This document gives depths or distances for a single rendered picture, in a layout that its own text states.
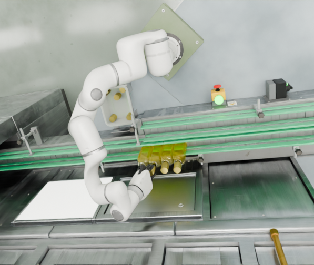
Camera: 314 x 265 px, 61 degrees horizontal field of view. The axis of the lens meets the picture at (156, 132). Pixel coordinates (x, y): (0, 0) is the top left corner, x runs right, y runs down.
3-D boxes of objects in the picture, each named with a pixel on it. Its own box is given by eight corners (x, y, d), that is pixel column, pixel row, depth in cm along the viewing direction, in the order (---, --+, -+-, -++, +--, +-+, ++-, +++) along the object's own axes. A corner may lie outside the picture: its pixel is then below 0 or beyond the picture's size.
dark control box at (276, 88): (265, 94, 139) (269, 100, 132) (265, 80, 136) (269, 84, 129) (282, 92, 138) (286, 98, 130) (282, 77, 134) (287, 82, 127)
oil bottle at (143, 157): (145, 149, 149) (138, 170, 130) (143, 140, 147) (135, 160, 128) (155, 148, 148) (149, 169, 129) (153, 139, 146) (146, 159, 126)
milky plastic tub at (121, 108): (110, 121, 159) (105, 127, 151) (100, 84, 150) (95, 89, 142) (138, 118, 155) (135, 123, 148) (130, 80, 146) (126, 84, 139)
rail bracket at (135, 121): (139, 138, 146) (133, 149, 135) (132, 110, 140) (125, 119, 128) (144, 138, 146) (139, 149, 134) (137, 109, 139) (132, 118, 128)
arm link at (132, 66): (112, 84, 103) (101, 41, 97) (165, 68, 112) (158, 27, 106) (121, 88, 96) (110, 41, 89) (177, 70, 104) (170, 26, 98)
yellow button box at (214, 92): (211, 101, 145) (212, 106, 138) (210, 88, 142) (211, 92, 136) (225, 100, 144) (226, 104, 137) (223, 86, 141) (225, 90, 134)
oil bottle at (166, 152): (166, 146, 146) (161, 168, 127) (164, 138, 144) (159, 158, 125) (176, 145, 145) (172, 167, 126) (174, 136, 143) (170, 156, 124)
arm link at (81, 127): (125, 135, 95) (115, 135, 109) (101, 79, 92) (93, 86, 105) (82, 155, 89) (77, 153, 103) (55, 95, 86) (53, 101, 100)
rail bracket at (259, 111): (251, 108, 131) (256, 119, 119) (251, 94, 128) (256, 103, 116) (260, 108, 130) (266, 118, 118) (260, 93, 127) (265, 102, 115)
